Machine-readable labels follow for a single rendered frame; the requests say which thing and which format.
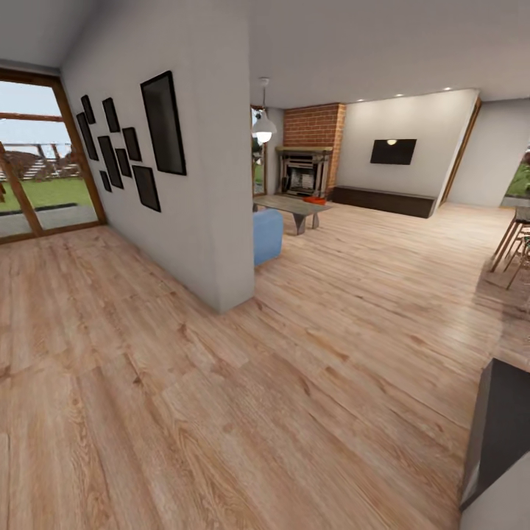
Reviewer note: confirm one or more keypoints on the picture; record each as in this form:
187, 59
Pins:
114, 127
83, 119
161, 113
143, 175

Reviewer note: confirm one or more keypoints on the coffee table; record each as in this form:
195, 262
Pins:
300, 209

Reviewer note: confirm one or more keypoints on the cabinet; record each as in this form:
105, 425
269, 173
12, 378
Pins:
391, 201

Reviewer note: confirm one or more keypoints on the wood fireplace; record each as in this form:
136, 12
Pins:
303, 173

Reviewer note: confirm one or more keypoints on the stairs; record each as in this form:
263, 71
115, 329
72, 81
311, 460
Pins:
500, 434

